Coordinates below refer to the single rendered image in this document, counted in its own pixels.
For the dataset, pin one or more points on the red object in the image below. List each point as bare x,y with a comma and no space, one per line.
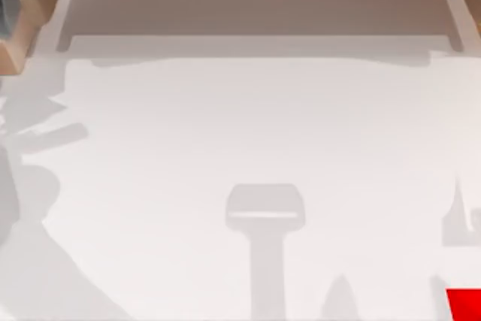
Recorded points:
466,304

